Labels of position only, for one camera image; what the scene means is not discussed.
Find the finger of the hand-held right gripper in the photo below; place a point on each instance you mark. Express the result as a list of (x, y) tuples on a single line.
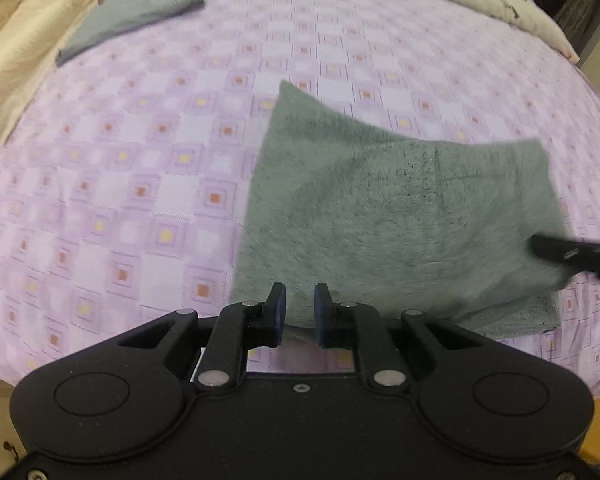
[(575, 255)]

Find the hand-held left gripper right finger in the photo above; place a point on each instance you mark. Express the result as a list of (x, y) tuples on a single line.
[(321, 315)]

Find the folded grey garment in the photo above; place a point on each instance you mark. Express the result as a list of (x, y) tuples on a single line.
[(130, 10)]

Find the green-grey towel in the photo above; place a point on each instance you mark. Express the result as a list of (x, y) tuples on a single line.
[(380, 200)]

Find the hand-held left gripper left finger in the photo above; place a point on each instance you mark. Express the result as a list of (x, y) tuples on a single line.
[(279, 315)]

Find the cream satin pillow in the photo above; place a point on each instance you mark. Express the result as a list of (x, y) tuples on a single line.
[(25, 60)]

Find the purple checked bed sheet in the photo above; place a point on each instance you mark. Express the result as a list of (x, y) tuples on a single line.
[(130, 160)]

